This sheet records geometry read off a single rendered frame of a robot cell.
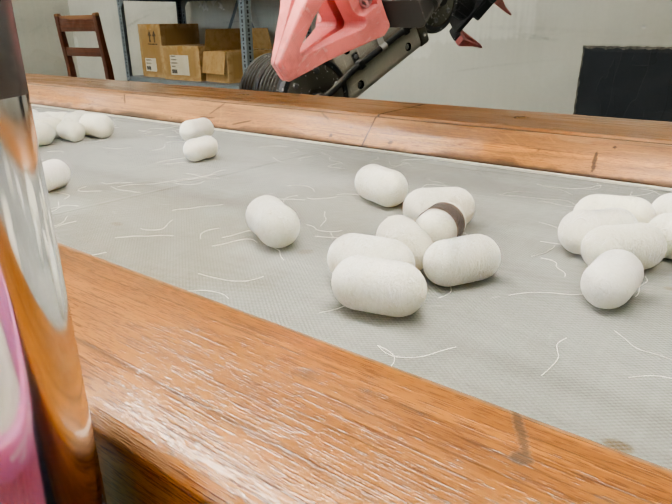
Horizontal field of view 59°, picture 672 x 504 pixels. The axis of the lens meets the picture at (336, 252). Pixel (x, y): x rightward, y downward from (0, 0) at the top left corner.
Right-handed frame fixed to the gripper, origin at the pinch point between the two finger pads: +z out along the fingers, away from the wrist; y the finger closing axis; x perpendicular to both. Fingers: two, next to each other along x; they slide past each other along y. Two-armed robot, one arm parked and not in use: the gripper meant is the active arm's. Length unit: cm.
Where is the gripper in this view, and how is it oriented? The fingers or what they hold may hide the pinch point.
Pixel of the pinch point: (287, 61)
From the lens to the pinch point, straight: 35.2
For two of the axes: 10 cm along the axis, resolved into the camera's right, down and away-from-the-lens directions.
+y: 8.0, 2.2, -5.6
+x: 4.0, 5.2, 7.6
